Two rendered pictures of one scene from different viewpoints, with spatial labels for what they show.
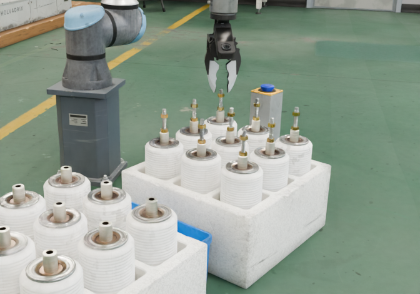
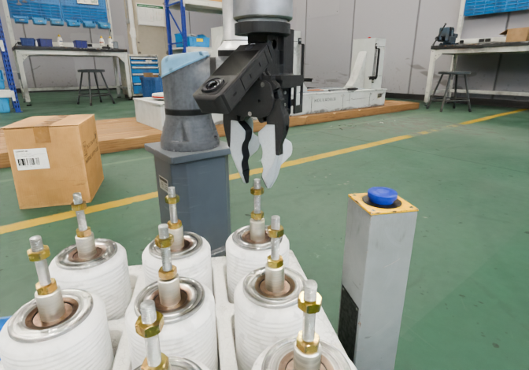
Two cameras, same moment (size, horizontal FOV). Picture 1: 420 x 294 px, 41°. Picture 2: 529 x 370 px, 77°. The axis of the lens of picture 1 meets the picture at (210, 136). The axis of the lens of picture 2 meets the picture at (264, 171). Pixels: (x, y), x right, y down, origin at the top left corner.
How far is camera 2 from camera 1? 1.26 m
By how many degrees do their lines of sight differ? 40
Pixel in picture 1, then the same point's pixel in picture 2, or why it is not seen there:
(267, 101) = (366, 223)
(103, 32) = (194, 81)
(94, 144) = not seen: hidden behind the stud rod
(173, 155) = (64, 285)
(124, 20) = not seen: hidden behind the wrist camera
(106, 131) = (186, 205)
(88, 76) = (172, 134)
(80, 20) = (165, 64)
